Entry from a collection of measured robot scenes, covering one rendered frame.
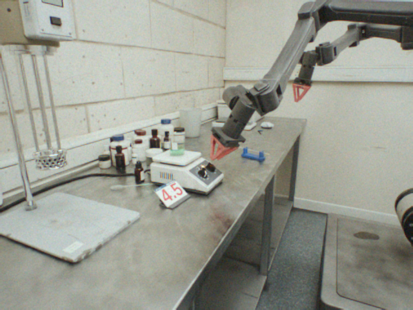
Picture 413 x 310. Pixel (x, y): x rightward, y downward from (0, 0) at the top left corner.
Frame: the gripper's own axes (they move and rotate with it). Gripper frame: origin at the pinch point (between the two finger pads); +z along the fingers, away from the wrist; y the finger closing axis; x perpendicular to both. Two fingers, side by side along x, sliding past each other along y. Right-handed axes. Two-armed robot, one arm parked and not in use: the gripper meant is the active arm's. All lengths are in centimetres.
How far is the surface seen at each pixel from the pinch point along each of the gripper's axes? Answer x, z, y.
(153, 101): -65, 18, -25
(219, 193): 9.4, 5.9, 3.0
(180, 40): -90, -10, -47
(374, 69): -18, -49, -144
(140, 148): -30.0, 20.7, 2.3
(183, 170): -1.2, 5.3, 9.7
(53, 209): -8.6, 21.7, 39.7
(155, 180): -7.0, 14.5, 12.2
